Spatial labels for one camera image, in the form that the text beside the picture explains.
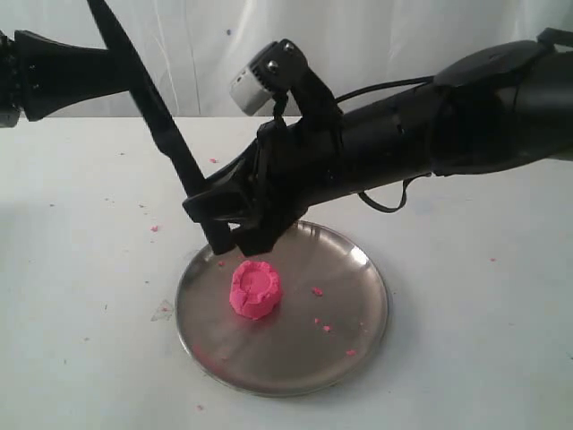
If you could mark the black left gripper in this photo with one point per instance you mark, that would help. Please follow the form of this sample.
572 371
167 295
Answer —
40 76

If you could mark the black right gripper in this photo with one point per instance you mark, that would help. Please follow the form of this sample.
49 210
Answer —
284 171

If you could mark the black knife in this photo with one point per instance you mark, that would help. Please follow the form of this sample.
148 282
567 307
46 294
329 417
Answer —
147 99

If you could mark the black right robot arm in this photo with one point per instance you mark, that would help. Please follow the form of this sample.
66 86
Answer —
500 108

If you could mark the pink clay lump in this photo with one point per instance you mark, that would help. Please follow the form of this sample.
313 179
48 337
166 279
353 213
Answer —
255 289

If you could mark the round steel plate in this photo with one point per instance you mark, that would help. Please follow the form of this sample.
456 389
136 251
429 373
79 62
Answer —
285 353

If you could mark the white backdrop curtain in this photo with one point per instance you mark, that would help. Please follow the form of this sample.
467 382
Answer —
492 66

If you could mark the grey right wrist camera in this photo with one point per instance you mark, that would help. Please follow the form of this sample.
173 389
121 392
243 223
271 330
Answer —
276 69

